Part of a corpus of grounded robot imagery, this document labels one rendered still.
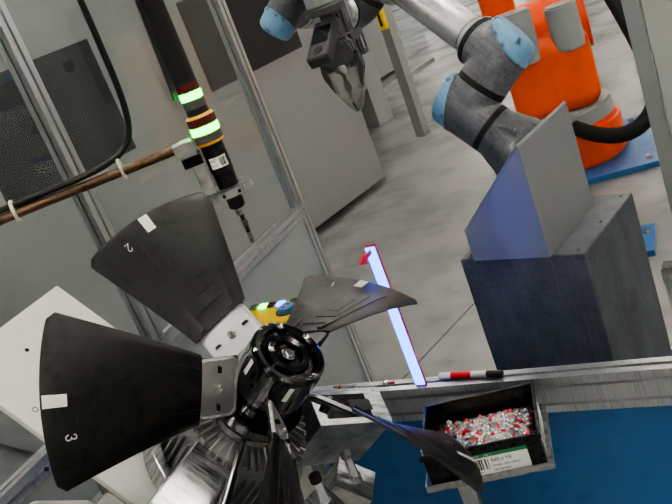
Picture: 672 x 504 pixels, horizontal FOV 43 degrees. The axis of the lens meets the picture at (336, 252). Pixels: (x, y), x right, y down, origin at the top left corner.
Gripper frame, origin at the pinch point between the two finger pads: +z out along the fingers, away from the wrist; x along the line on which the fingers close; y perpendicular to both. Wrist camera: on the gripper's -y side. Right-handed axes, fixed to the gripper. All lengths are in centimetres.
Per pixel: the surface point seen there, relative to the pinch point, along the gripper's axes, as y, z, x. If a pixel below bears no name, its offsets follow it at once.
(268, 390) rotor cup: -65, 24, -3
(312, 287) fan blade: -28.9, 24.8, 6.9
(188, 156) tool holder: -53, -10, 3
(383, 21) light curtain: 499, 40, 189
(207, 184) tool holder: -53, -5, 2
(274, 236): 58, 44, 69
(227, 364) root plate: -65, 19, 3
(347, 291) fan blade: -29.9, 26.2, -0.3
